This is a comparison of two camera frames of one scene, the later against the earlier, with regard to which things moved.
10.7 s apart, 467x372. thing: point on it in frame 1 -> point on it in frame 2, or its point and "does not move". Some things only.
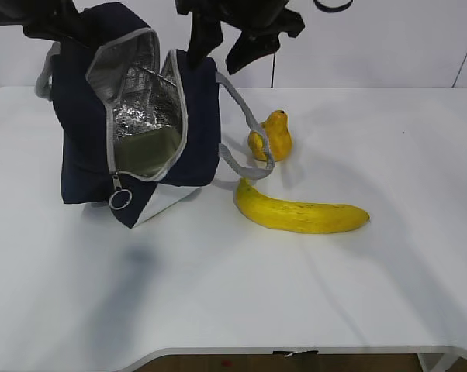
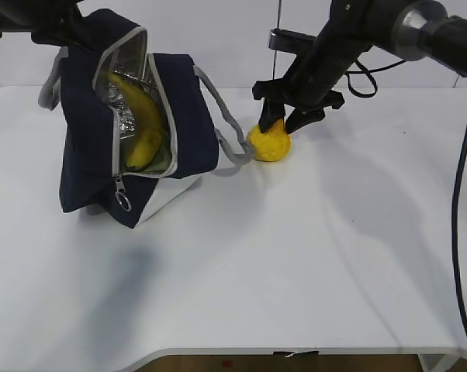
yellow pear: x=278 y=137 does not move
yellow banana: x=319 y=218 -> x=150 y=139
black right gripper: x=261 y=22 -> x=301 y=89
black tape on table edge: x=295 y=353 does not move
